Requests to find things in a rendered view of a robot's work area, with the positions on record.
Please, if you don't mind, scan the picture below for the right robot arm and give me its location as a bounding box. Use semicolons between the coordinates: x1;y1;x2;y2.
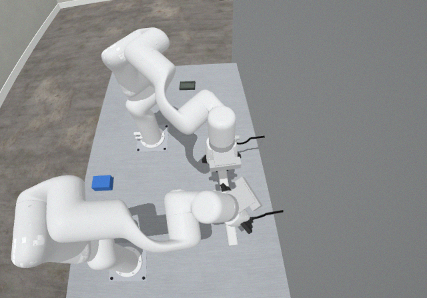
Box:
11;175;263;277

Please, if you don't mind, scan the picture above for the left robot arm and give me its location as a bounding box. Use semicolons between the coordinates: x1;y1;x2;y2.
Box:
101;27;241;172

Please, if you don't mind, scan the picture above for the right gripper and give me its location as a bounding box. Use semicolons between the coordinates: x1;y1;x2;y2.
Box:
220;183;255;234

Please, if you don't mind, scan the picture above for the blue block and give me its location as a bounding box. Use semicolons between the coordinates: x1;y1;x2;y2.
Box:
91;175;113;191

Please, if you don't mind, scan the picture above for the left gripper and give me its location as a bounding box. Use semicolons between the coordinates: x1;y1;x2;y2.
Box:
202;138;241;164

